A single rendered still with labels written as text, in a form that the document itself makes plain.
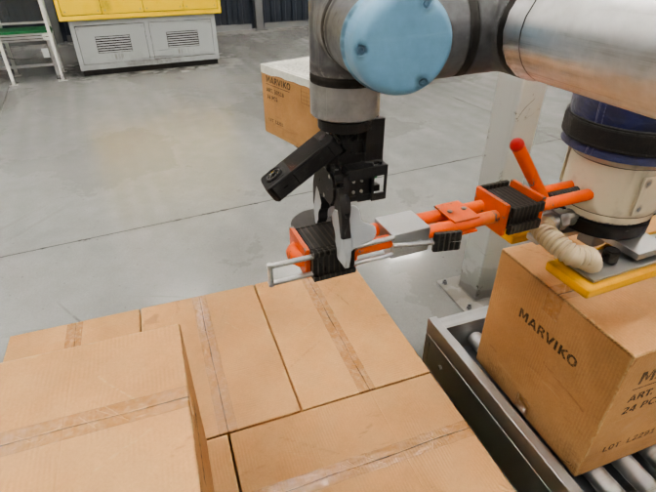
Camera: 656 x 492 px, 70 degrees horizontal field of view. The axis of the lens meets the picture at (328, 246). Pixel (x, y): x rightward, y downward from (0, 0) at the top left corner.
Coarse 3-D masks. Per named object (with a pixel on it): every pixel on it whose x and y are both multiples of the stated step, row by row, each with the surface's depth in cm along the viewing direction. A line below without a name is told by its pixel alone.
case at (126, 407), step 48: (144, 336) 94; (0, 384) 84; (48, 384) 84; (96, 384) 84; (144, 384) 84; (192, 384) 104; (0, 432) 76; (48, 432) 76; (96, 432) 76; (144, 432) 76; (192, 432) 76; (0, 480) 69; (48, 480) 69; (96, 480) 69; (144, 480) 69; (192, 480) 69
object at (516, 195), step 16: (480, 192) 83; (496, 192) 84; (512, 192) 84; (528, 192) 82; (496, 208) 80; (512, 208) 77; (528, 208) 78; (544, 208) 80; (496, 224) 80; (512, 224) 79; (528, 224) 80
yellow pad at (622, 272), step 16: (608, 256) 85; (624, 256) 88; (560, 272) 85; (576, 272) 85; (608, 272) 84; (624, 272) 85; (640, 272) 85; (576, 288) 83; (592, 288) 81; (608, 288) 82
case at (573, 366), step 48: (576, 240) 123; (528, 288) 113; (624, 288) 106; (528, 336) 117; (576, 336) 102; (624, 336) 93; (528, 384) 120; (576, 384) 104; (624, 384) 93; (576, 432) 107; (624, 432) 106
